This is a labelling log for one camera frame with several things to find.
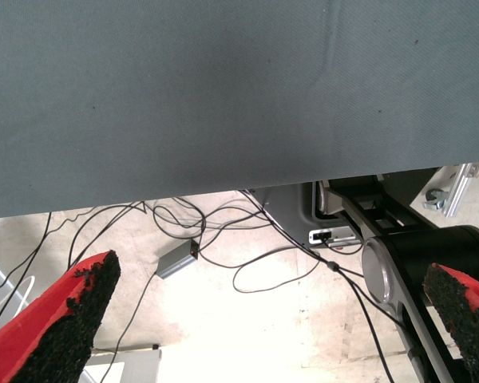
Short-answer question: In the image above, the dark grey base housing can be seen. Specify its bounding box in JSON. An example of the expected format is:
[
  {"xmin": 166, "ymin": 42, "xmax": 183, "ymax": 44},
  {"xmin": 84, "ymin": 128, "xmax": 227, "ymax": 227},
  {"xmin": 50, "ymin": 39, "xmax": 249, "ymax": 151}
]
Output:
[{"xmin": 250, "ymin": 167, "xmax": 444, "ymax": 249}]

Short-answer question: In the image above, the white flat box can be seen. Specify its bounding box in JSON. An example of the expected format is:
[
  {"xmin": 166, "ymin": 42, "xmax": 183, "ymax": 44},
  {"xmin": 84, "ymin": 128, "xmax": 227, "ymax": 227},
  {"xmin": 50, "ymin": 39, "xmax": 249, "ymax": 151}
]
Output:
[{"xmin": 79, "ymin": 345, "xmax": 163, "ymax": 383}]

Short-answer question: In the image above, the white floor cable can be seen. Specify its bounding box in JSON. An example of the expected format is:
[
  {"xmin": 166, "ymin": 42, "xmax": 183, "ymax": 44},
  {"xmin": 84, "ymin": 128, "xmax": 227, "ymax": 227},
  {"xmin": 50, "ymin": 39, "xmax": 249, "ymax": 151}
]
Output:
[{"xmin": 0, "ymin": 275, "xmax": 36, "ymax": 328}]

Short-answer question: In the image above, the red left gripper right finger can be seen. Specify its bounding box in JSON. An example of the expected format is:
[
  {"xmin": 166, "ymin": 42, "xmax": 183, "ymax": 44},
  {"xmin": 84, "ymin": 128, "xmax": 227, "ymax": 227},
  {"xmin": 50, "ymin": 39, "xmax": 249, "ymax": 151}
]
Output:
[{"xmin": 422, "ymin": 263, "xmax": 479, "ymax": 383}]

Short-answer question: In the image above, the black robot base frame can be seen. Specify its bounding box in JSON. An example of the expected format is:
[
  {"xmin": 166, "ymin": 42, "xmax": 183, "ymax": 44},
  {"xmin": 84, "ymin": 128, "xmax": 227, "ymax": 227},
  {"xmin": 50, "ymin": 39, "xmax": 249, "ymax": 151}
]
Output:
[{"xmin": 327, "ymin": 175, "xmax": 479, "ymax": 383}]

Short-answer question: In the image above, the aluminium profile bar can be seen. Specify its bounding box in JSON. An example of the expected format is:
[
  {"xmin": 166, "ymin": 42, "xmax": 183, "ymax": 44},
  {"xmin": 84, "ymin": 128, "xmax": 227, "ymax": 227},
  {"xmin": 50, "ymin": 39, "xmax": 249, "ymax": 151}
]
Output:
[{"xmin": 442, "ymin": 161, "xmax": 479, "ymax": 219}]

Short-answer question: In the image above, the black cable with ferrite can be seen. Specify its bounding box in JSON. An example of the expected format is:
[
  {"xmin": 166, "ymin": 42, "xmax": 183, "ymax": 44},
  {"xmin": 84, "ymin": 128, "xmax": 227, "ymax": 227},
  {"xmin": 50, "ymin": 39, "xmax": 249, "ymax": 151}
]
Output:
[{"xmin": 239, "ymin": 190, "xmax": 396, "ymax": 383}]

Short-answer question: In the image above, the black caster wheel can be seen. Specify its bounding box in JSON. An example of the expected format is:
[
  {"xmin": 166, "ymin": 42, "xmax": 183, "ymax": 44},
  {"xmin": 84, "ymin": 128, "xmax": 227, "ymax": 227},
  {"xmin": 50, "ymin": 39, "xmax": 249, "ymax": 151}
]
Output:
[{"xmin": 422, "ymin": 187, "xmax": 450, "ymax": 211}]

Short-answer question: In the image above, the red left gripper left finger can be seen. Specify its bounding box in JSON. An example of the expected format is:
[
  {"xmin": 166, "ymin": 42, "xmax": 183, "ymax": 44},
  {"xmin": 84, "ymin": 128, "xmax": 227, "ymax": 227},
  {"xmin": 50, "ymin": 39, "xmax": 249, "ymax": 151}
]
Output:
[{"xmin": 0, "ymin": 250, "xmax": 122, "ymax": 383}]

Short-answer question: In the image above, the dark grey table cloth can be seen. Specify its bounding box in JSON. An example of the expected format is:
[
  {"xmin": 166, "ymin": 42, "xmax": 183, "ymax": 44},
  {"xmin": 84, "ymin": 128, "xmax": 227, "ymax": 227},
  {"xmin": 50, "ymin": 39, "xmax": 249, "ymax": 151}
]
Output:
[{"xmin": 0, "ymin": 0, "xmax": 479, "ymax": 221}]

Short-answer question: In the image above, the black floor cable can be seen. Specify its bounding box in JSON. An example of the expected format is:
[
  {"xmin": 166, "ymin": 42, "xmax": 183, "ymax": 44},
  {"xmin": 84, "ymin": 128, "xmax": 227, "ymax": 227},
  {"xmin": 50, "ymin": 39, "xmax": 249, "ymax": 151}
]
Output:
[
  {"xmin": 197, "ymin": 245, "xmax": 323, "ymax": 295},
  {"xmin": 0, "ymin": 211, "xmax": 53, "ymax": 340},
  {"xmin": 67, "ymin": 201, "xmax": 147, "ymax": 268},
  {"xmin": 150, "ymin": 194, "xmax": 275, "ymax": 251},
  {"xmin": 101, "ymin": 270, "xmax": 160, "ymax": 383}
]

